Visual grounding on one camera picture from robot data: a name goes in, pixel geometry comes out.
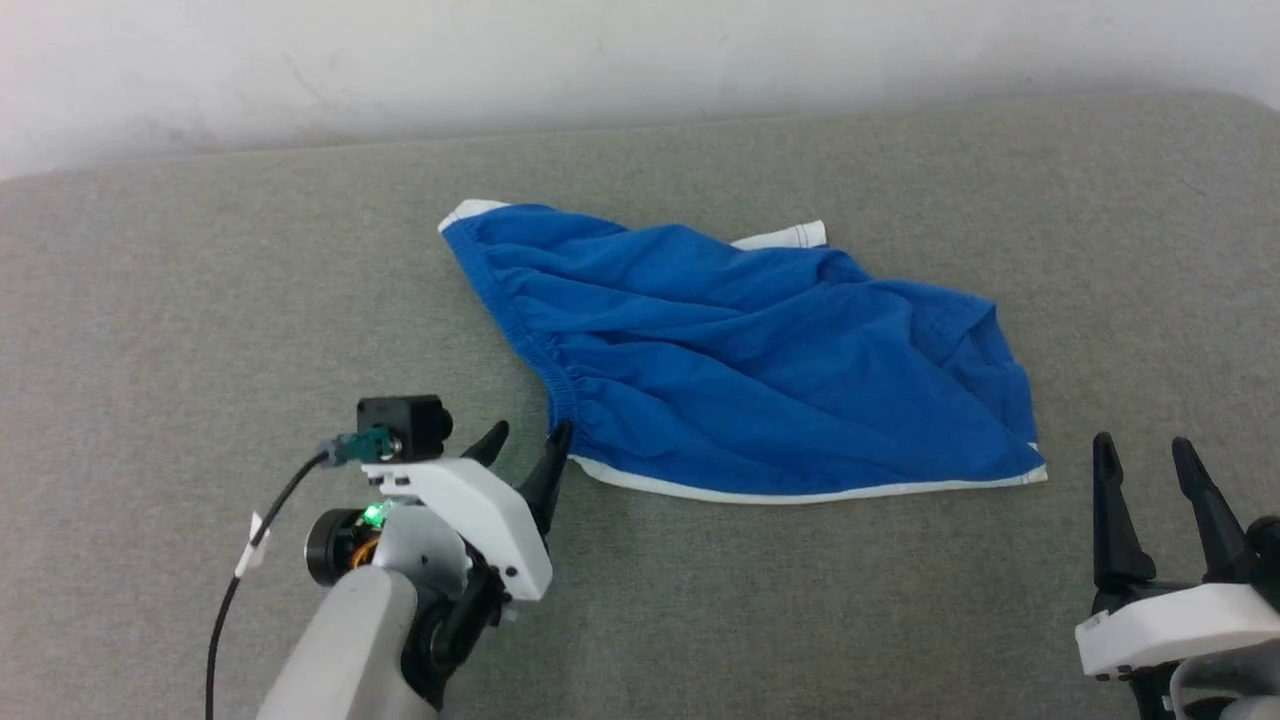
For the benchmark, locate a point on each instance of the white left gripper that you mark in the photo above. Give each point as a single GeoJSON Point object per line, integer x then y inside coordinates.
{"type": "Point", "coordinates": [480, 510]}

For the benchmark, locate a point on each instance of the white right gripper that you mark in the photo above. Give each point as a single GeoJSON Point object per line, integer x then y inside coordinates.
{"type": "Point", "coordinates": [1180, 625]}

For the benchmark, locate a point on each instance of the blue shorts with white trim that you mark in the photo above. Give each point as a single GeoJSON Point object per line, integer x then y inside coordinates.
{"type": "Point", "coordinates": [750, 370]}

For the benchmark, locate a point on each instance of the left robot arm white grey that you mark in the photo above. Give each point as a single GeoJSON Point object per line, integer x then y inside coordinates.
{"type": "Point", "coordinates": [350, 640]}

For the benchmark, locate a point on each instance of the grey fabric sofa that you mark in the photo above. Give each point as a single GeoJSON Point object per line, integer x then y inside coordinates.
{"type": "Point", "coordinates": [200, 300]}

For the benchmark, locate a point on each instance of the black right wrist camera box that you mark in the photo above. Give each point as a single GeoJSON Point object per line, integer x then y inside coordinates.
{"type": "Point", "coordinates": [1268, 550]}

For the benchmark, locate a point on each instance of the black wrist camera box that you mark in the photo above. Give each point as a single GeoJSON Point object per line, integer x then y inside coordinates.
{"type": "Point", "coordinates": [1268, 550]}
{"type": "Point", "coordinates": [400, 422]}

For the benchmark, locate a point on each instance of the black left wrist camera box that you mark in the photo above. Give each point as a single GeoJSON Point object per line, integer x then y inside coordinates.
{"type": "Point", "coordinates": [400, 422]}

